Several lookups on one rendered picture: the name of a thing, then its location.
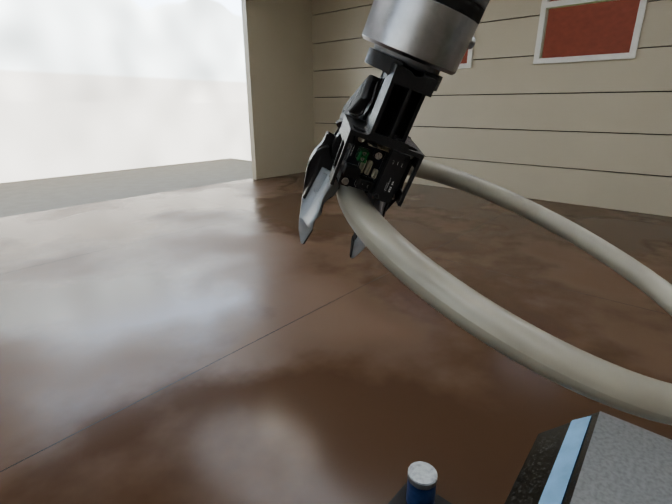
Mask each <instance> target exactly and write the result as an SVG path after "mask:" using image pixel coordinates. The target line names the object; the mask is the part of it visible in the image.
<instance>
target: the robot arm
mask: <svg viewBox="0 0 672 504"><path fill-rule="evenodd" d="M489 1H490V0H374V1H373V4H372V7H371V10H370V13H369V15H368V18H367V21H366V24H365V27H364V30H363V33H362V36H363V39H365V40H367V41H369V42H372V43H374V44H375V45H374V48H372V47H369V50H368V53H367V55H366V58H365V61H364V62H366V63H367V64H369V65H371V66H373V67H375V68H377V69H380V70H382V74H381V76H380V78H378V77H376V76H373V75H369V76H368V77H367V78H366V79H365V80H364V82H363V83H362V84H361V85H360V87H359V88H358V89H357V90H356V92H355V93H354V94H353V95H352V96H351V98H350V99H349V100H348V101H347V103H346V104H345V105H344V106H343V109H342V113H341V116H340V119H339V120H337V121H336V125H337V127H338V128H337V131H336V132H335V133H334V134H332V133H330V132H329V131H327V132H326V134H325V136H324V138H323V140H322V141H321V142H320V143H319V144H318V146H317V147H316V148H315V149H314V151H313V152H312V154H311V156H310V158H309V160H308V163H307V168H306V174H305V180H304V187H303V194H302V201H301V207H300V215H299V236H300V242H301V244H305V242H306V241H307V239H308V238H309V236H310V234H311V233H312V231H313V226H314V223H315V220H316V219H317V218H318V217H319V216H320V215H321V213H322V208H323V205H324V203H325V202H326V200H328V199H330V198H331V197H333V196H334V195H335V193H336V192H337V190H338V189H339V184H341V185H344V186H347V187H348V186H351V187H354V188H357V189H360V190H363V191H365V193H366V195H367V197H368V198H369V200H370V201H371V203H372V204H373V205H374V207H375V208H376V209H377V210H378V211H379V213H380V214H381V215H382V216H383V217H384V216H385V212H386V211H387V210H388V209H389V208H390V206H391V205H392V204H393V203H394V202H395V201H396V203H397V205H398V206H400V207H401V205H402V203H403V201H404V199H405V196H406V194H407V192H408V190H409V188H410V186H411V184H412V182H413V180H414V177H415V175H416V173H417V171H418V169H419V167H420V165H421V163H422V160H423V158H424V156H425V155H424V154H423V153H422V152H421V150H420V149H419V148H418V147H417V145H416V144H415V143H414V142H413V141H412V139H411V137H409V136H408V135H409V132H410V130H411V128H412V125H413V123H414V121H415V119H416V116H417V114H418V112H419V110H420V107H421V105H422V103H423V101H424V98H425V96H428V97H431V96H432V93H433V91H437V89H438V87H439V85H440V83H441V81H442V78H443V77H442V76H440V75H439V73H440V71H442V72H444V73H447V74H449V75H453V74H455V73H456V71H457V69H458V67H459V65H460V63H461V61H462V59H463V57H464V55H465V53H466V50H467V49H471V48H473V47H474V45H475V42H476V40H475V38H474V37H473V35H474V33H475V31H476V29H477V27H478V24H479V22H480V20H481V18H482V16H483V14H484V11H485V10H486V8H487V5H488V3H489ZM412 166H413V167H414V169H413V171H412V173H411V175H410V178H409V180H408V182H407V184H406V186H405V188H404V190H403V191H402V188H403V184H404V182H405V179H406V177H407V175H408V173H409V171H410V169H411V167H412ZM337 174H338V175H337ZM365 247H366V246H365V245H364V243H363V242H362V241H361V240H360V239H359V237H358V236H357V235H356V233H355V232H354V234H353V236H352V238H351V247H350V258H354V257H355V256H357V255H358V254H359V253H360V252H361V251H362V250H363V249H364V248H365Z"/></svg>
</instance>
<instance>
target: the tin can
mask: <svg viewBox="0 0 672 504"><path fill-rule="evenodd" d="M407 477H408V479H407V492H406V502H407V504H434V503H435V493H436V484H437V477H438V476H437V471H436V470H435V468H434V467H433V466H432V465H430V464H429V463H426V462H422V461H418V462H414V463H412V464H411V465H410V466H409V468H408V475H407Z"/></svg>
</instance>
